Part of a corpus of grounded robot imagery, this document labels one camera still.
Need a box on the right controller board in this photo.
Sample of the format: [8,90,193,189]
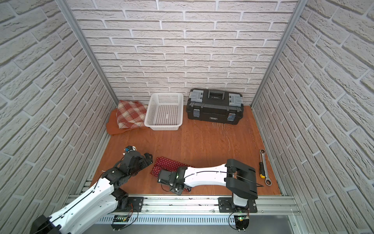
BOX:
[234,215,250,232]

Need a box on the red polka dot skirt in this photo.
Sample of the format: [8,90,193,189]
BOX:
[150,157,190,177]

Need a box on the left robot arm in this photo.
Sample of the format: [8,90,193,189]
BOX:
[30,146,153,234]

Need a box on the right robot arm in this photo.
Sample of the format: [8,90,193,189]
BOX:
[158,159,261,212]

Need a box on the left controller board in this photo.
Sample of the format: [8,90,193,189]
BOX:
[111,215,131,231]

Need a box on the orange skirt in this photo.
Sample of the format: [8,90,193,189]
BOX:
[106,109,131,136]

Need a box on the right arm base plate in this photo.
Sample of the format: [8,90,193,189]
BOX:
[218,197,258,213]

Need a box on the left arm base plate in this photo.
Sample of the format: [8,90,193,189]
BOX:
[115,197,144,212]

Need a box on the black plastic toolbox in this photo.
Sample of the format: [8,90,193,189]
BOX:
[186,88,244,125]

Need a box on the aluminium mounting rail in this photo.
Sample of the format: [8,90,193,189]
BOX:
[59,194,302,217]

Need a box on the controller board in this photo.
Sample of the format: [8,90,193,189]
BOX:
[111,215,131,231]
[234,215,250,232]

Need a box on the white plastic basket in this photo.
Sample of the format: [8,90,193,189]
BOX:
[144,93,184,131]

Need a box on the red plaid skirt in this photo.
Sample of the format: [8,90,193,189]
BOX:
[116,100,147,129]

